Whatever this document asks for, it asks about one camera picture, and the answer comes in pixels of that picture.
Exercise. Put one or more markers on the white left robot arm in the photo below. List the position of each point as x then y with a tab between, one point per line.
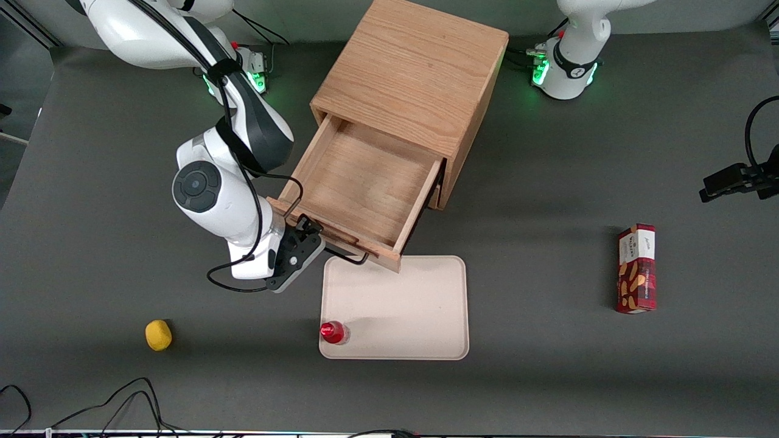
575	55

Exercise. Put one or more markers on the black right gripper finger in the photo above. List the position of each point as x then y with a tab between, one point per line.
312	224
303	236

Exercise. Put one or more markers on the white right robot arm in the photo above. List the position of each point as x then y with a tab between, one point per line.
207	188

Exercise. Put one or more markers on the wooden drawer without notch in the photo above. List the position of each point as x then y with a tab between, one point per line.
434	201

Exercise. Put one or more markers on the yellow lemon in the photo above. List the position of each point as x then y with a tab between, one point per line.
158	335

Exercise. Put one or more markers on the red snack box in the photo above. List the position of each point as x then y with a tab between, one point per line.
636	267

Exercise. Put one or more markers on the wooden drawer cabinet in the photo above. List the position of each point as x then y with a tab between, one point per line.
414	67

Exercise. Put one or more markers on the wooden drawer with notch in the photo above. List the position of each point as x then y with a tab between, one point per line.
365	182

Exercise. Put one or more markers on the beige plastic tray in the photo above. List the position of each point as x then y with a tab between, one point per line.
401	304

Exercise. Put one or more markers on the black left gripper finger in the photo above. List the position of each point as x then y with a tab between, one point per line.
727	175
730	191

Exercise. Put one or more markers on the red capped small bottle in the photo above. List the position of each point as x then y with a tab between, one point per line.
331	332

